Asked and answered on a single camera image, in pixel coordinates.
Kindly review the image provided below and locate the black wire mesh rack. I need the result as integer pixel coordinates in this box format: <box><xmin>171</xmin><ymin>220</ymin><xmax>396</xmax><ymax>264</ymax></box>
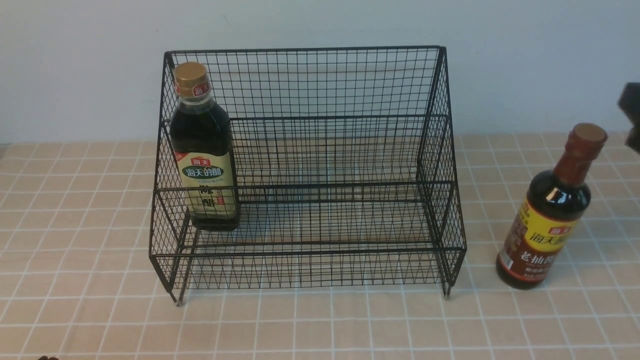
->
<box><xmin>148</xmin><ymin>45</ymin><xmax>467</xmax><ymax>306</ymax></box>

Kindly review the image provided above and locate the dark soy sauce bottle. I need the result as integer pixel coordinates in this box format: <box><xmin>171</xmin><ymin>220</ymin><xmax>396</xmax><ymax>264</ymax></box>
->
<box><xmin>495</xmin><ymin>122</ymin><xmax>608</xmax><ymax>290</ymax></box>

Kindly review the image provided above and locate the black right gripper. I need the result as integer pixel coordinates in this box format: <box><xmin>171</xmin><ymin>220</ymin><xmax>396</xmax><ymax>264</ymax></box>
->
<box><xmin>617</xmin><ymin>82</ymin><xmax>640</xmax><ymax>153</ymax></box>

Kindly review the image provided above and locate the vinegar bottle gold cap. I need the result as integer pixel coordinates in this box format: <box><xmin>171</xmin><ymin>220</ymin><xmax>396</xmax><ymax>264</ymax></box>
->
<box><xmin>169</xmin><ymin>62</ymin><xmax>240</xmax><ymax>231</ymax></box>

